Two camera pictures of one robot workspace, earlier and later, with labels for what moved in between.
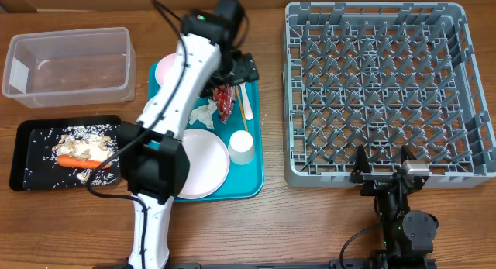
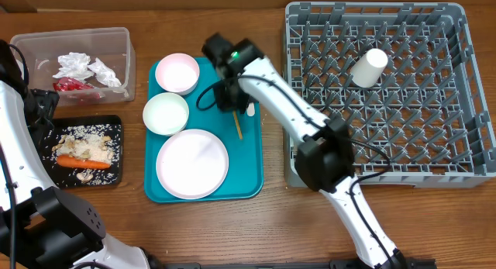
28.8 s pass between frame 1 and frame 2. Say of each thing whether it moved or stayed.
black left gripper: moved
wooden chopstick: moved
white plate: stayed
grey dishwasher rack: stayed
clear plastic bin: stayed
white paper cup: moved
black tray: stayed
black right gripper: moved
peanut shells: stayed
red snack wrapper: moved
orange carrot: stayed
